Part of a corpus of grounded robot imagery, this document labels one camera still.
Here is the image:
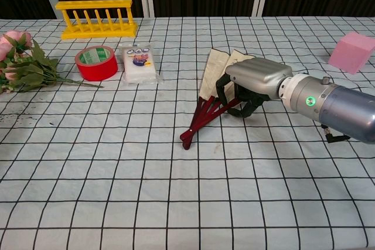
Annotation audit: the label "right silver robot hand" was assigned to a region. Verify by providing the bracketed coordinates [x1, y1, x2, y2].
[216, 58, 294, 118]

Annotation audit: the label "folding paper fan red ribs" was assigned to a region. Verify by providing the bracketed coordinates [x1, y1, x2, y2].
[179, 47, 256, 150]

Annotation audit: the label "pink foam cube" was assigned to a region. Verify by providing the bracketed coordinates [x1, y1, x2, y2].
[328, 31, 375, 76]

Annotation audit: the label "white sponge package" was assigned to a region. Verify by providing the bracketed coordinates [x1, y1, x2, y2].
[121, 44, 163, 85]

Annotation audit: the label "white black checkered tablecloth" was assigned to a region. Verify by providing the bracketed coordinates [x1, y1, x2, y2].
[0, 15, 375, 250]

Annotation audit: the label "red tape roll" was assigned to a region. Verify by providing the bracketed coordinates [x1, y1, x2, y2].
[74, 46, 119, 82]

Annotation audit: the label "yellow test tube rack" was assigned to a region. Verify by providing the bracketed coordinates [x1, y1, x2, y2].
[55, 0, 139, 40]

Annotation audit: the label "pink artificial flower bouquet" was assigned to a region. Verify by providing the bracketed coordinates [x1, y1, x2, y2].
[0, 30, 104, 94]

